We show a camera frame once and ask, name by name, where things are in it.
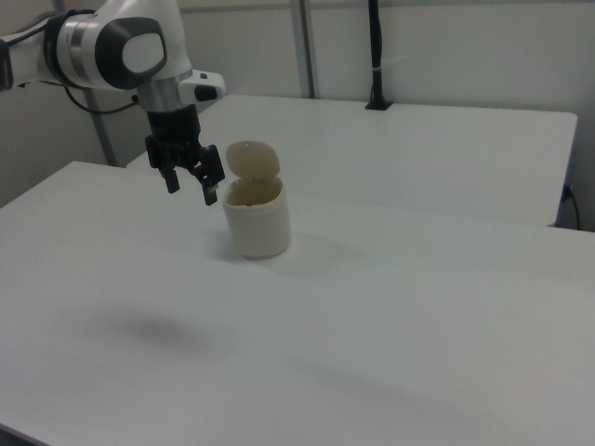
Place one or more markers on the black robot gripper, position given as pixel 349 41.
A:
pixel 174 127

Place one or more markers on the beige lidded trash bin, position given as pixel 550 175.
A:
pixel 258 227

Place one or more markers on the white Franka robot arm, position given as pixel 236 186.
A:
pixel 139 51

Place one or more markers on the white side table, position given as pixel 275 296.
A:
pixel 372 153

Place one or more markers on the grey partition post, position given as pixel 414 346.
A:
pixel 304 46
pixel 100 130

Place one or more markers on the black camera pole with clamp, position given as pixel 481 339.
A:
pixel 377 46

